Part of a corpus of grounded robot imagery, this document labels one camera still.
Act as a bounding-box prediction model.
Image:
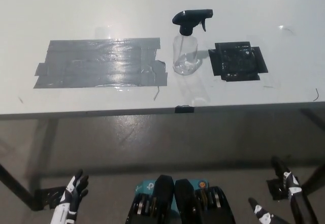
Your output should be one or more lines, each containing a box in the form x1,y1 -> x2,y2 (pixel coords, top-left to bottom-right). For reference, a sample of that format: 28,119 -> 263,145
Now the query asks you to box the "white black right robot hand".
248,156 -> 319,224

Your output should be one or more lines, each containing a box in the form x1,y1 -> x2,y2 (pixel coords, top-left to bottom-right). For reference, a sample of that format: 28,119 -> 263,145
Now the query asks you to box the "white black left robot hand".
50,169 -> 89,224

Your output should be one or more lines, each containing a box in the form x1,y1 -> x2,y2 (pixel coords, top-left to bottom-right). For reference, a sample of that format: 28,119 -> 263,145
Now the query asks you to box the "black spray trigger lid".
172,9 -> 214,36

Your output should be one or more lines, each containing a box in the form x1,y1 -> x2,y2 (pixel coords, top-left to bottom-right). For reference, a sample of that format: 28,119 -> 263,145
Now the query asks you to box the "clear plastic bottle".
172,32 -> 200,76

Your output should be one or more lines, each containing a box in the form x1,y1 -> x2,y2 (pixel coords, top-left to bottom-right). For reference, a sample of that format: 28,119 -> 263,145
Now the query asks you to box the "black metal table leg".
302,163 -> 325,191
0,163 -> 36,211

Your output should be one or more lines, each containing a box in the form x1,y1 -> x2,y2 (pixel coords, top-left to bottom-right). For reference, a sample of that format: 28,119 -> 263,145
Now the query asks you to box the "teal box with logo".
134,178 -> 210,209

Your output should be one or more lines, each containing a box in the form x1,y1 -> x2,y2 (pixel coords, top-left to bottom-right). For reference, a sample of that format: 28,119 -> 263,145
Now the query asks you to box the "black tape square patch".
208,40 -> 269,82

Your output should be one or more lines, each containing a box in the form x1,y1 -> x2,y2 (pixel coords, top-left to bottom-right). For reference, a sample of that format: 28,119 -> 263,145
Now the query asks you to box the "grey duct tape patch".
32,37 -> 169,89

